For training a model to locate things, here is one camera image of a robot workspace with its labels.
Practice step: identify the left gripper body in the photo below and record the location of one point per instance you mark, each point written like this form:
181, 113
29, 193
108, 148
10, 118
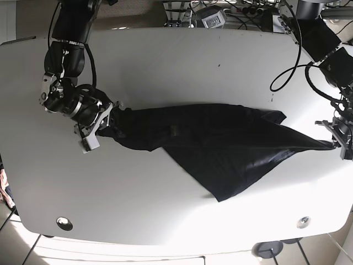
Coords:
341, 132

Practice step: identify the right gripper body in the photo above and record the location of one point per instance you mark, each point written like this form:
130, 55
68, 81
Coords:
85, 110

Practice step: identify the black T-shirt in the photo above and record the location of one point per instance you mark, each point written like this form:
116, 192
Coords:
226, 148

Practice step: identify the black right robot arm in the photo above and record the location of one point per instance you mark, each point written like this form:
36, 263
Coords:
69, 84

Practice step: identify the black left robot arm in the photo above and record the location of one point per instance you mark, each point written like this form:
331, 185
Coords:
302, 20

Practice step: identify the right table grommet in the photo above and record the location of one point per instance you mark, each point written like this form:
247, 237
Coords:
303, 222

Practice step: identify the table grommet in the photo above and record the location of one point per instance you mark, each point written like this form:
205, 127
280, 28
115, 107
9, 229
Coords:
64, 223
303, 222

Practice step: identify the left table grommet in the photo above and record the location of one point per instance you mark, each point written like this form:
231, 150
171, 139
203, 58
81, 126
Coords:
64, 223

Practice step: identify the grey power adapter box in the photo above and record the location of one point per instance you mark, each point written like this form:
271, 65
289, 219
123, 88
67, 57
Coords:
276, 24

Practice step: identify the round black stand base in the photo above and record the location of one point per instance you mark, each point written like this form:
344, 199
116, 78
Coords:
267, 250

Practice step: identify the grey socket box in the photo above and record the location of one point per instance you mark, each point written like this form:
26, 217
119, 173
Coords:
212, 17

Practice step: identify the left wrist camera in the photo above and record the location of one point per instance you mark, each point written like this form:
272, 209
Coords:
346, 153

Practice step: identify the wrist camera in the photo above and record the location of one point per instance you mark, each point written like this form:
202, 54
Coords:
346, 153
89, 143

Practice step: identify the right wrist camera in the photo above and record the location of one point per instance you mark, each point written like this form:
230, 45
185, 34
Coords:
89, 143

